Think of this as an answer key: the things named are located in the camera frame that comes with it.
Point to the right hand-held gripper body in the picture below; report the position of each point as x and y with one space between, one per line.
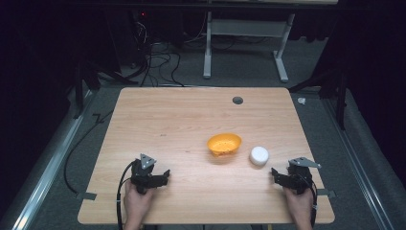
300 175

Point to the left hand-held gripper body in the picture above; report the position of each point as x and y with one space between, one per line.
142 172

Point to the person's right hand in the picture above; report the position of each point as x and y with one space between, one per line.
299 204

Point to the person's left hand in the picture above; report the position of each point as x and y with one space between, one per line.
137 201

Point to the white round container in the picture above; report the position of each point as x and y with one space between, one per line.
259 155

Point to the orange plastic bowl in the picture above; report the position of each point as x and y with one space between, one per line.
224 143

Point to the crumpled white paper scrap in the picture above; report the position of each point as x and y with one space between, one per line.
301 101

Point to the grey table grommet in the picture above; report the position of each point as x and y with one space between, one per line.
237 100

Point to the black metal stand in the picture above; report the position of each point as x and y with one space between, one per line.
79 92
341 96

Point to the dark computer tower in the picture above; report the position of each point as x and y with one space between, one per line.
127 35

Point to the grey metal table bracket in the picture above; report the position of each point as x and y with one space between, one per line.
327 193
86 195

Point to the aluminium floor rail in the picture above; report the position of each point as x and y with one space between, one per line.
48 166
357 159

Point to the white metal desk frame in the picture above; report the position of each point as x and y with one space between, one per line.
245 28

